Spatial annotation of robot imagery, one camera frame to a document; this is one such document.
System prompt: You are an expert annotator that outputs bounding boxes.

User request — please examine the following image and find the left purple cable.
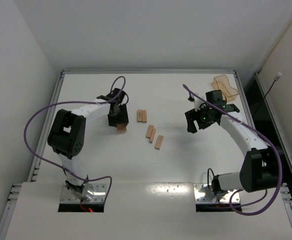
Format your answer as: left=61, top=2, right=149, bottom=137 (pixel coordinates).
left=23, top=76, right=126, bottom=201

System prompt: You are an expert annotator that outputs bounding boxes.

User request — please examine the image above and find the plain wood block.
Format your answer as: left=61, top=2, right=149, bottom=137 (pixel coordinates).
left=116, top=124, right=124, bottom=133

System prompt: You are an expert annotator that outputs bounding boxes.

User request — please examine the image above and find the metal base plate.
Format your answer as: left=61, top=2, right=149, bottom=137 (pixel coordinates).
left=193, top=183, right=236, bottom=205
left=60, top=183, right=107, bottom=204

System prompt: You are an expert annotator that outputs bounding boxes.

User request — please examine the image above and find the wood block thin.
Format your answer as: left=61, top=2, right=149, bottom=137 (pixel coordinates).
left=149, top=128, right=156, bottom=144

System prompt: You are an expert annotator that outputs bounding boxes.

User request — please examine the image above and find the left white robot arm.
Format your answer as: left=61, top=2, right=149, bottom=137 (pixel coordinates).
left=47, top=88, right=129, bottom=198

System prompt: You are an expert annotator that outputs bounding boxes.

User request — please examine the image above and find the translucent orange plastic container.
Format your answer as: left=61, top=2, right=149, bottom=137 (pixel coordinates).
left=211, top=74, right=239, bottom=102

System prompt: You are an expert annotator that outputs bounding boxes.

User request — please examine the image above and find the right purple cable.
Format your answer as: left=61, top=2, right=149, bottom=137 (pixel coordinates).
left=182, top=83, right=284, bottom=216

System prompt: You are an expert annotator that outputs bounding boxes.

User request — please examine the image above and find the purple cable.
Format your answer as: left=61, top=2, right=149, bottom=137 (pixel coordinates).
left=182, top=83, right=284, bottom=216
left=23, top=76, right=126, bottom=201

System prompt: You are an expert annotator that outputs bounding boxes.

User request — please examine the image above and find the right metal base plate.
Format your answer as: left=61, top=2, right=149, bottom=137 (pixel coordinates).
left=193, top=183, right=236, bottom=205

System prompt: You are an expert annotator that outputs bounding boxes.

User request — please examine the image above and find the black cable white plug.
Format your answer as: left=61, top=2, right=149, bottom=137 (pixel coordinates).
left=256, top=72, right=282, bottom=110

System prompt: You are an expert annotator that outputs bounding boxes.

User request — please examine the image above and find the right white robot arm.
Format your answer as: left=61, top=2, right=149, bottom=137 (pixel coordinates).
left=185, top=90, right=283, bottom=195

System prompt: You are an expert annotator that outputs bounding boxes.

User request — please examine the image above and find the engraved wood block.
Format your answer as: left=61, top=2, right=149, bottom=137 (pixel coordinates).
left=137, top=109, right=143, bottom=123

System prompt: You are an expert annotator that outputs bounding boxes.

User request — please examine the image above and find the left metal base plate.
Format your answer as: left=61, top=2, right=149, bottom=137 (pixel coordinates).
left=60, top=183, right=107, bottom=204

